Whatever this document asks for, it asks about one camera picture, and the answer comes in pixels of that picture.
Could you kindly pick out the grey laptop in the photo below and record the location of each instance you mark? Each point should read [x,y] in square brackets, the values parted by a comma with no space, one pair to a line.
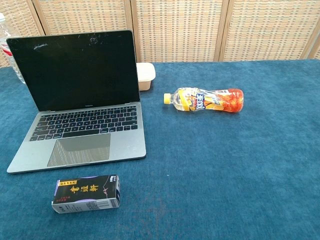
[75,75]

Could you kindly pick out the beige lidded lunch box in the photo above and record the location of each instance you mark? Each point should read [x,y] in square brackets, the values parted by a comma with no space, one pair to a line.
[145,75]

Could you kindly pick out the orange tea plastic bottle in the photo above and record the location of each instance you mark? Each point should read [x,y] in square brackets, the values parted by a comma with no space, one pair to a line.
[212,100]

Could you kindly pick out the blue carpet table cover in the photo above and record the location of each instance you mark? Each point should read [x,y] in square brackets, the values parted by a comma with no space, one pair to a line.
[212,162]

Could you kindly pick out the woven bamboo folding screen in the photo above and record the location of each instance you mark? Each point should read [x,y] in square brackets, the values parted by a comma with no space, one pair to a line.
[180,30]

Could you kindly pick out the black ink box gold characters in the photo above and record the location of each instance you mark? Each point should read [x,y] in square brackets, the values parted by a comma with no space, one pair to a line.
[85,192]

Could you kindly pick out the clear water bottle red label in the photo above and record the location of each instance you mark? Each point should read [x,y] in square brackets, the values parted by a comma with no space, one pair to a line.
[4,32]

